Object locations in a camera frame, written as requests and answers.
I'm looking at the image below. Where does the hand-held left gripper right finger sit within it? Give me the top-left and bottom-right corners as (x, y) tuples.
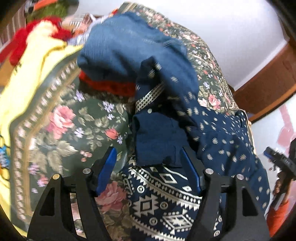
(180, 146), (271, 241)

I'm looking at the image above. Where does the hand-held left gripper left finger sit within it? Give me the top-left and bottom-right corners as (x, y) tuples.
(27, 147), (117, 241)

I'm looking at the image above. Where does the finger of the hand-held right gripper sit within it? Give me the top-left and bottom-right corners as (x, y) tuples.
(264, 147), (286, 163)

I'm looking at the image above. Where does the navy patterned dress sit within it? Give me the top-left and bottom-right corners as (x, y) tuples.
(120, 58), (271, 241)

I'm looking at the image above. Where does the person's right hand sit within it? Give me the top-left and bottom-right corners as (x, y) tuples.
(274, 173), (291, 196)

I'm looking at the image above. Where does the floral bedspread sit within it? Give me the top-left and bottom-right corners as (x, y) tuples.
(7, 2), (255, 241)

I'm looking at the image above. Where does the wooden door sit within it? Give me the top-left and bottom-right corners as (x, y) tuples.
(232, 43), (296, 123)

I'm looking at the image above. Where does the red knitted garment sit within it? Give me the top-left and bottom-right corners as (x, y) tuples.
(79, 71), (137, 96)

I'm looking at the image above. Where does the blue denim garment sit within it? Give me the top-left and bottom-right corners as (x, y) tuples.
(77, 11), (188, 90)

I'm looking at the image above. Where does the yellow cloth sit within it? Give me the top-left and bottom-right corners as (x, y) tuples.
(0, 22), (84, 227)

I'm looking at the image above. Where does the striped pillow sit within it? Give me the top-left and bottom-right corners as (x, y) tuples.
(67, 13), (93, 35)

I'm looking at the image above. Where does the red fuzzy garment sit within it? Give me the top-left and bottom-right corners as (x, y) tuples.
(0, 16), (71, 64)

